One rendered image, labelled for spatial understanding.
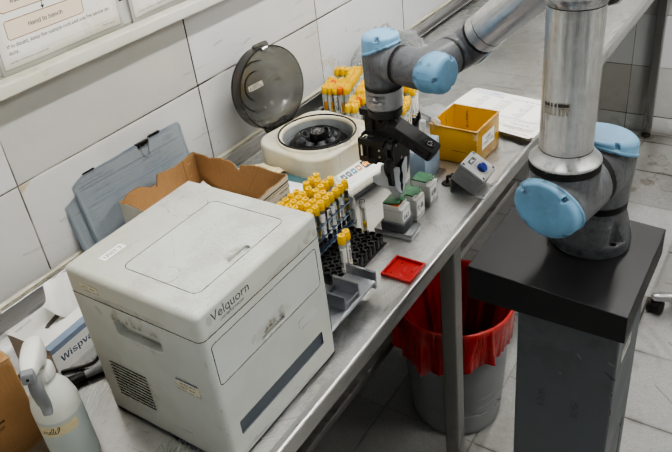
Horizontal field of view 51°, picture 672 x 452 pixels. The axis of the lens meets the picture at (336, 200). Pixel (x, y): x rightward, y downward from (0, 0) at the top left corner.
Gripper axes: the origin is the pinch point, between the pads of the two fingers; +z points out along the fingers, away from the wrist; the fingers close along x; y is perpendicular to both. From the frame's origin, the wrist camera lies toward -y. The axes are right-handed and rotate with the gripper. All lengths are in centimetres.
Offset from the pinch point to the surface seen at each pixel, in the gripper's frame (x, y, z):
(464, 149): -32.3, -1.4, 5.4
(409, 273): 13.1, -7.9, 9.7
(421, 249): 4.4, -6.5, 9.9
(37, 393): 79, 16, -10
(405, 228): 1.7, -1.6, 7.5
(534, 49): -115, 7, 10
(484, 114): -45.0, -1.8, 1.5
